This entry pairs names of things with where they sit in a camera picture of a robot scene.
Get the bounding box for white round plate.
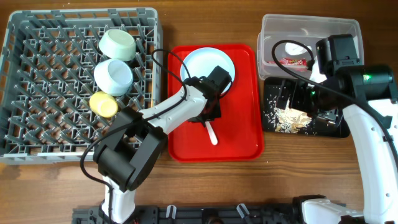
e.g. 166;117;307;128
183;47;235;81

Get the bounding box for red snack wrapper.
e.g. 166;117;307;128
279;58;307;66

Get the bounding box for white plastic fork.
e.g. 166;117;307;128
205;121;218;146

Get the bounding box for light blue bowl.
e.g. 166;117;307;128
94;59;134;96

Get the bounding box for mint green bowl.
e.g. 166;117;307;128
98;29;136;62

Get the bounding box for yellow plastic cup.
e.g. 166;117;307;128
89;91;118;118

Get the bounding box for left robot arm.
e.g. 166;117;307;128
91;76;231;223

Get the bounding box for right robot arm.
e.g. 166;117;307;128
278;65;397;223

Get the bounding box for grey dishwasher rack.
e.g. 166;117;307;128
1;7;163;165

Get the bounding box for rice and peanut scraps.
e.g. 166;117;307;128
262;85;312;134

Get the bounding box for black plastic tray bin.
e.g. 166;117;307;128
262;77;350;138

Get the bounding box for crumpled white tissue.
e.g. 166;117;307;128
285;42;308;56

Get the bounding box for clear plastic bin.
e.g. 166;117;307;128
257;14;364;80

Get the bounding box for red plastic tray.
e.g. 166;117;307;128
168;44;264;162

